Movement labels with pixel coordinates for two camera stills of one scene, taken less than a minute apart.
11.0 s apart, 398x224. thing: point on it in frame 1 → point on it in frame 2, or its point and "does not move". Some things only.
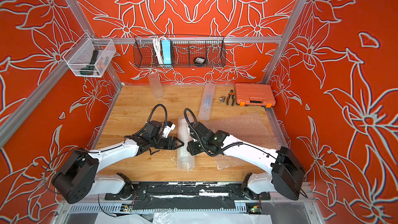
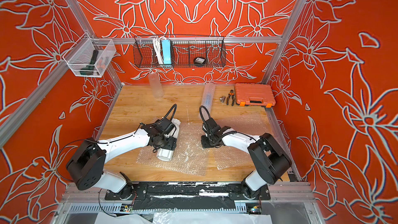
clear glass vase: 156,86 does not move
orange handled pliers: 232,94 does not move
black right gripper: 191,148 → 203,143
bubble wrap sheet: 254,129 does not move
